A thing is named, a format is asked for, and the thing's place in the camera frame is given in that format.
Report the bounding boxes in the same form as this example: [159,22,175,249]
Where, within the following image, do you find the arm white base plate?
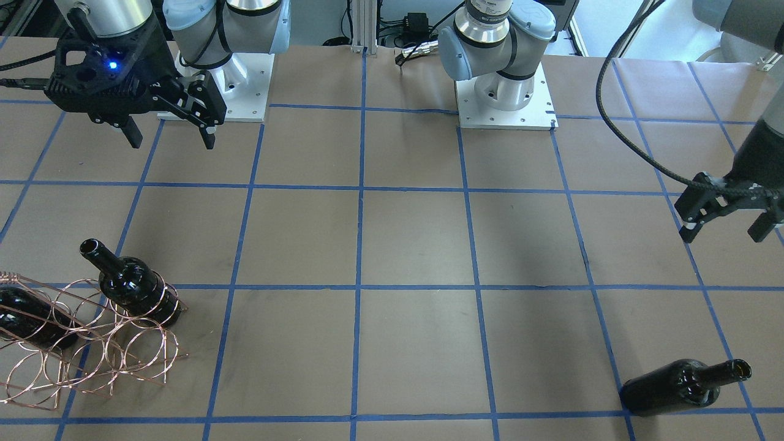
[454,64,559,130]
[210,53,275,123]

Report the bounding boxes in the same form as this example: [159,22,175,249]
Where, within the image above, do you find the dark wine bottle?
[80,238,183,327]
[619,358,752,417]

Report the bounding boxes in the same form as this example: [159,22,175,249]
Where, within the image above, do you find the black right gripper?
[44,17,227,150]

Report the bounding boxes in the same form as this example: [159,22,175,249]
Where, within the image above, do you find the aluminium frame post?
[349,0,380,58]

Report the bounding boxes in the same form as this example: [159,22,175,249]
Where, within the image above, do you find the black braided cable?
[596,0,784,200]

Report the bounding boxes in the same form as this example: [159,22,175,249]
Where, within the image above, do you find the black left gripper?
[674,119,783,243]

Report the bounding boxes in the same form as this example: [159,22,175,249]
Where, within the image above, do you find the black power adapter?
[403,12,431,39]

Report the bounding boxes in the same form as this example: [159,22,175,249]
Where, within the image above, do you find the copper wire wine rack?
[2,271,188,410]

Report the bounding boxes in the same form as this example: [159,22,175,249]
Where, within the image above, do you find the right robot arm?
[42,1,290,149]

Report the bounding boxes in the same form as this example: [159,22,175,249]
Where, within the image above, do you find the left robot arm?
[439,1,783,243]

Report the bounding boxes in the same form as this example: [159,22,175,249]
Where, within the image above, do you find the dark wine bottle in rack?
[80,238,183,327]

